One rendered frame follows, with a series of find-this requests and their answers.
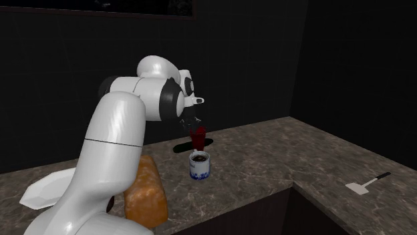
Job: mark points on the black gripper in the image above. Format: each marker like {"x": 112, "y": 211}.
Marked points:
{"x": 190, "y": 114}

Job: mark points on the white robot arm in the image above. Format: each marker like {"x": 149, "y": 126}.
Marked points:
{"x": 110, "y": 156}

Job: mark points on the red cup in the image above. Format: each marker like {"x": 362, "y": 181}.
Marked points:
{"x": 197, "y": 139}

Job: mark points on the white and blue mug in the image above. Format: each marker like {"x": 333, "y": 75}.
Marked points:
{"x": 199, "y": 169}

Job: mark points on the brown bread loaf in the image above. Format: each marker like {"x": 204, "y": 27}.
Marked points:
{"x": 146, "y": 195}

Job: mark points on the white plate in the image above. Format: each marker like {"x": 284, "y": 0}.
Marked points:
{"x": 45, "y": 190}

